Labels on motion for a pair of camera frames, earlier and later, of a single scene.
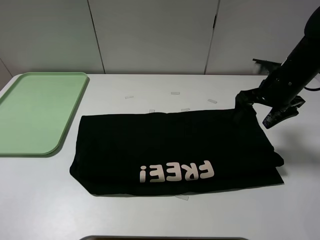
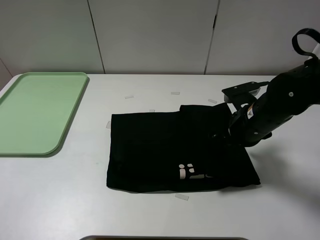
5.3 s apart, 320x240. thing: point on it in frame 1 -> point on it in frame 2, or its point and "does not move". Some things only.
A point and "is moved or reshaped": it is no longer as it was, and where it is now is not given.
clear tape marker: (184, 197) does not move
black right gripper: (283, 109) -> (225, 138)
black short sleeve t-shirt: (161, 151) is moved or reshaped
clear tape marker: (212, 100) does not move
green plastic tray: (37, 111) does not move
